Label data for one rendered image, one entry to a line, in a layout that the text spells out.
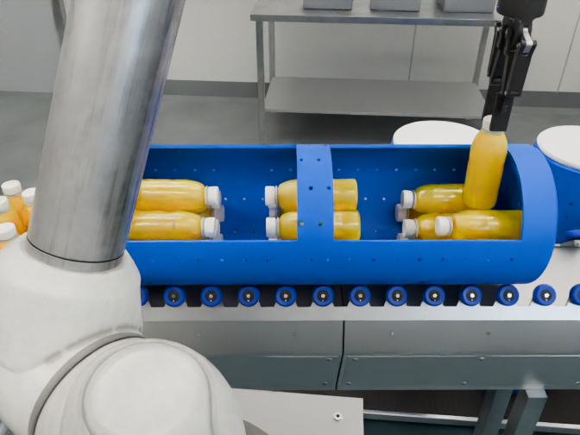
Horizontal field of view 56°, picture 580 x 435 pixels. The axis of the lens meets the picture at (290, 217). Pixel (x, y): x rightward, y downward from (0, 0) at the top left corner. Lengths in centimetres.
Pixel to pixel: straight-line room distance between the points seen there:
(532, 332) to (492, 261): 24
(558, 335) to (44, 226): 103
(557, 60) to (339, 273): 384
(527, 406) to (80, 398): 119
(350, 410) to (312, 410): 5
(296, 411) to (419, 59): 387
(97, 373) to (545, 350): 98
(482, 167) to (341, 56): 339
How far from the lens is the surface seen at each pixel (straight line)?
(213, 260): 101
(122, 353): 51
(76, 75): 54
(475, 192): 111
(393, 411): 197
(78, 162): 55
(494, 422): 179
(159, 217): 107
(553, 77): 475
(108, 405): 49
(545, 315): 125
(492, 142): 107
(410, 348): 120
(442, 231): 109
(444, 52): 447
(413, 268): 104
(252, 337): 116
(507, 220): 112
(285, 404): 79
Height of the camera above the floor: 171
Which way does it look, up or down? 34 degrees down
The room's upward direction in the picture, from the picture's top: straight up
